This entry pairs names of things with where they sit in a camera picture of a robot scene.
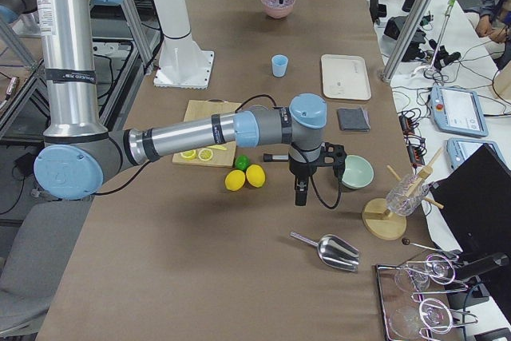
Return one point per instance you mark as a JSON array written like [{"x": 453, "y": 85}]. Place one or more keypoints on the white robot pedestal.
[{"x": 182, "y": 63}]

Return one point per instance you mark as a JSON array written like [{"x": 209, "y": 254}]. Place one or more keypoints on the light blue plastic cup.
[{"x": 279, "y": 64}]

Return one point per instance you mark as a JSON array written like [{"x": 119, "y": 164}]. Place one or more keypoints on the black wooden glass tray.
[{"x": 391, "y": 297}]

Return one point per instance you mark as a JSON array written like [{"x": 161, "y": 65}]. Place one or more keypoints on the aluminium frame post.
[{"x": 412, "y": 21}]

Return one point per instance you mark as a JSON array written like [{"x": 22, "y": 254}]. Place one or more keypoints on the grey folded cloth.
[{"x": 353, "y": 119}]

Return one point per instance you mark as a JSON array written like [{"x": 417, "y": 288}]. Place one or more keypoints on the black monitor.
[{"x": 476, "y": 199}]

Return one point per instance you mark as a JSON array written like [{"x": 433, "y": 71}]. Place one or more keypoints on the green lime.
[{"x": 242, "y": 162}]

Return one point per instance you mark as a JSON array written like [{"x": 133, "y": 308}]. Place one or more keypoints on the yellow plastic knife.
[{"x": 218, "y": 147}]

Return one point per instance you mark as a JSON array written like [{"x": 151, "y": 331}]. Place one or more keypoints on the cream rabbit tray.
[{"x": 345, "y": 77}]

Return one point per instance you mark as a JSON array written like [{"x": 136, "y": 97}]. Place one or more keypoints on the blue teach pendant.
[
  {"x": 460, "y": 149},
  {"x": 458, "y": 111}
]

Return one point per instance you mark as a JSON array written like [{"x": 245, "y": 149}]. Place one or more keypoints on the mint green bowl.
[{"x": 358, "y": 172}]

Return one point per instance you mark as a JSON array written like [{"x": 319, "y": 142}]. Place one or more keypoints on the steel ice scoop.
[{"x": 333, "y": 251}]

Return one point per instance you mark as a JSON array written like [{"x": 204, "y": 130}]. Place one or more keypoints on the clear glass on stand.
[{"x": 407, "y": 195}]

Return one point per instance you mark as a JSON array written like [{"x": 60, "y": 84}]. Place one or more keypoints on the wooden cutting board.
[{"x": 201, "y": 109}]

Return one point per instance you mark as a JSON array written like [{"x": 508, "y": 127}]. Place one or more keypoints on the clear wine glass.
[
  {"x": 427, "y": 320},
  {"x": 416, "y": 276}
]

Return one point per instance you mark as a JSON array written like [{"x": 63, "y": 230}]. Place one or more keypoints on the steel muddler black tip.
[{"x": 270, "y": 157}]

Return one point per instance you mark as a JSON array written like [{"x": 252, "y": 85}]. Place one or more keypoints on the lemon slice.
[
  {"x": 205, "y": 154},
  {"x": 189, "y": 154}
]

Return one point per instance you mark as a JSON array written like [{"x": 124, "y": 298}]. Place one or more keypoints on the pink bowl of ice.
[{"x": 276, "y": 9}]

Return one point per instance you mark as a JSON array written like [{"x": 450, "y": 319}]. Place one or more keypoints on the yellow lemon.
[
  {"x": 255, "y": 175},
  {"x": 235, "y": 180}
]

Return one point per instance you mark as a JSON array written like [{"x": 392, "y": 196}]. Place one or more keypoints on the wooden cup tree stand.
[{"x": 383, "y": 223}]

